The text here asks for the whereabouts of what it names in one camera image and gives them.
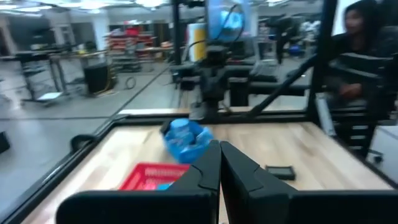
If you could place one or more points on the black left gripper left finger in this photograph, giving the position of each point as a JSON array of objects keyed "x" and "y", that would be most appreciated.
[{"x": 155, "y": 208}]

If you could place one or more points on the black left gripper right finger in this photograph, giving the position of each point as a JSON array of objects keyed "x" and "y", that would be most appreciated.
[{"x": 295, "y": 208}]

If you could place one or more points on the pink white charger cube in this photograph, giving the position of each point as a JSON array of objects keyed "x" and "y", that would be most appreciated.
[{"x": 150, "y": 187}]

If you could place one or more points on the blue mesh plastic basket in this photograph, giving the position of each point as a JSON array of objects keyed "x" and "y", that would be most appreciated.
[{"x": 186, "y": 154}]

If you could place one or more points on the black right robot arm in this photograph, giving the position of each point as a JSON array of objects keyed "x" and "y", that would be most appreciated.
[{"x": 213, "y": 84}]

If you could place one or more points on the red mesh plastic basket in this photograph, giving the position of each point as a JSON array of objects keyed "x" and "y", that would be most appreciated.
[{"x": 140, "y": 177}]

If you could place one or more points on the black digital clock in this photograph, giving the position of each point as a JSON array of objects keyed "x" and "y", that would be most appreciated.
[{"x": 280, "y": 173}]

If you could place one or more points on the black clamp hook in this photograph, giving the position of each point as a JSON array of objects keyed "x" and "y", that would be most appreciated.
[{"x": 77, "y": 140}]

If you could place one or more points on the dark grey side desk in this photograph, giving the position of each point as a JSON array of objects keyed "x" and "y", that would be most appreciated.
[{"x": 264, "y": 88}]

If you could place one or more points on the black computer tower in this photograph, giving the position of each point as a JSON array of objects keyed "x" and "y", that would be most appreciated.
[{"x": 96, "y": 77}]

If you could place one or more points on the shelf with red bins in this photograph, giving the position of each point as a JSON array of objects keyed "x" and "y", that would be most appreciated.
[{"x": 130, "y": 40}]

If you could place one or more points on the person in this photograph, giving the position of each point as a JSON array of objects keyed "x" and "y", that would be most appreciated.
[{"x": 357, "y": 40}]

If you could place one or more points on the black wood-top standing desk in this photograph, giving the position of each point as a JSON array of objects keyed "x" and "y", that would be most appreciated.
[{"x": 37, "y": 56}]

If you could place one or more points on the monitor with teal screen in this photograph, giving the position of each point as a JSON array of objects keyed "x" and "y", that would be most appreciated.
[{"x": 231, "y": 21}]

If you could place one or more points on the silver aluminium bracket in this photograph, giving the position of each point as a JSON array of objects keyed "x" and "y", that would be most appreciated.
[{"x": 325, "y": 115}]

